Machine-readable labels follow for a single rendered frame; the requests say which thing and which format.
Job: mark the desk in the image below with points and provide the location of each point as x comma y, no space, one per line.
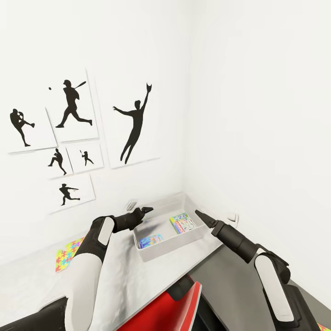
231,297

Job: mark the board game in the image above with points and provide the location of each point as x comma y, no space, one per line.
182,223
150,241

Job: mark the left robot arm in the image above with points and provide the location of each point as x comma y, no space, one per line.
69,306

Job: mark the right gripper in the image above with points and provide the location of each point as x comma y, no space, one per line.
231,237

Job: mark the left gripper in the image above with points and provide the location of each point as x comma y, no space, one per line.
133,219

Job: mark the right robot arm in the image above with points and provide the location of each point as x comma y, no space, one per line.
287,306

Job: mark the swivel chair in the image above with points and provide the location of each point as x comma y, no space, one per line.
166,314

